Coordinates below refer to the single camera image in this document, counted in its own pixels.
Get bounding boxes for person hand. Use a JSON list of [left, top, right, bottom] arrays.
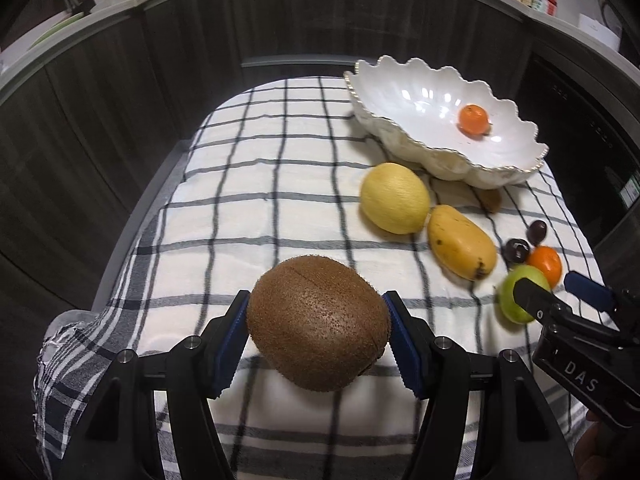
[[574, 411, 639, 480]]

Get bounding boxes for white appliance box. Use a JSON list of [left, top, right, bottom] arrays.
[[578, 13, 620, 51]]

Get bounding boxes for brown kiwi fruit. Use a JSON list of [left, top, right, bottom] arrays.
[[246, 256, 392, 392]]

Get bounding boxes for checkered white cloth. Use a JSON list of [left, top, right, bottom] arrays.
[[30, 76, 606, 480]]

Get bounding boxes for green apple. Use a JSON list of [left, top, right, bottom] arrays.
[[496, 263, 552, 325]]

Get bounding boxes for yellow lemon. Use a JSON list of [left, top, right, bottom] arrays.
[[359, 162, 431, 235]]

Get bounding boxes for green white sticker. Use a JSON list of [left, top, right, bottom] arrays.
[[620, 171, 640, 209]]

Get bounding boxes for yellow mango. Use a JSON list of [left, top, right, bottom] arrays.
[[426, 205, 498, 282]]

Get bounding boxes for orange tangerine in bowl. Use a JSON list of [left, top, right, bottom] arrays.
[[458, 104, 490, 136]]

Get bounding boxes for small brown longan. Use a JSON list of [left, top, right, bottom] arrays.
[[472, 188, 502, 214]]

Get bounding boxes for orange tangerine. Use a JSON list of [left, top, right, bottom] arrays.
[[458, 104, 490, 136], [526, 245, 563, 288]]

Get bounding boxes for dark plum round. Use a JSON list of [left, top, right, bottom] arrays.
[[502, 238, 530, 266]]

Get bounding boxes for white scalloped bowl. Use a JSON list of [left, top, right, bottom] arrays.
[[344, 55, 549, 190]]

